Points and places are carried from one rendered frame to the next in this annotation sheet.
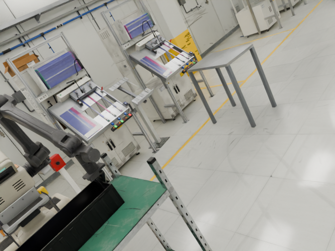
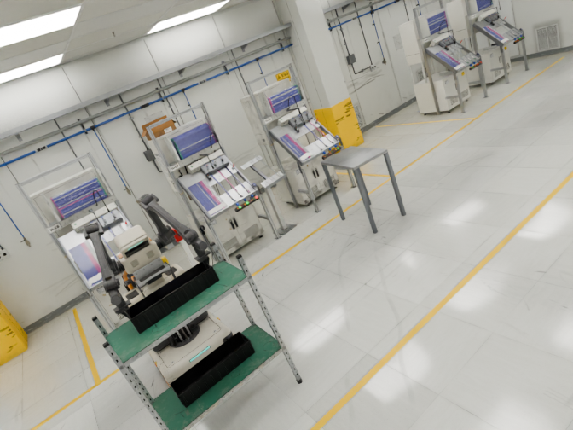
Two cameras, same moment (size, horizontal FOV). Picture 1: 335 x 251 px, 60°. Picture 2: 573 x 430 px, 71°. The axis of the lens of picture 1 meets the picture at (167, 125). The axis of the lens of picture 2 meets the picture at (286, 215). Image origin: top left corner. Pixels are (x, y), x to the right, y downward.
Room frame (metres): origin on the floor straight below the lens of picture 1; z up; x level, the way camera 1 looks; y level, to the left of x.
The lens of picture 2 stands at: (-1.14, -0.55, 2.10)
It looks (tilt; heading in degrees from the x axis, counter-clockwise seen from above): 21 degrees down; 8
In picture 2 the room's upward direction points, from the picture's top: 23 degrees counter-clockwise
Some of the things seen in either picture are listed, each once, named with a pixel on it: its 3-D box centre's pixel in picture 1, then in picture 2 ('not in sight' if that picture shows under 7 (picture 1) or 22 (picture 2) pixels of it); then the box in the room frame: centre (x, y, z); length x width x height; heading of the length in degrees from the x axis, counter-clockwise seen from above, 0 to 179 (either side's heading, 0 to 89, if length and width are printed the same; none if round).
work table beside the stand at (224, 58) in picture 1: (231, 87); (362, 187); (3.25, -0.89, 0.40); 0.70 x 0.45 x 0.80; 25
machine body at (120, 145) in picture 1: (102, 149); (226, 225); (3.89, 0.96, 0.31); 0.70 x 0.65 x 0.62; 125
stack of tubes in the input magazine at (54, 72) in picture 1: (58, 69); (193, 141); (3.82, 0.84, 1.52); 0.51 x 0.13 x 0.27; 125
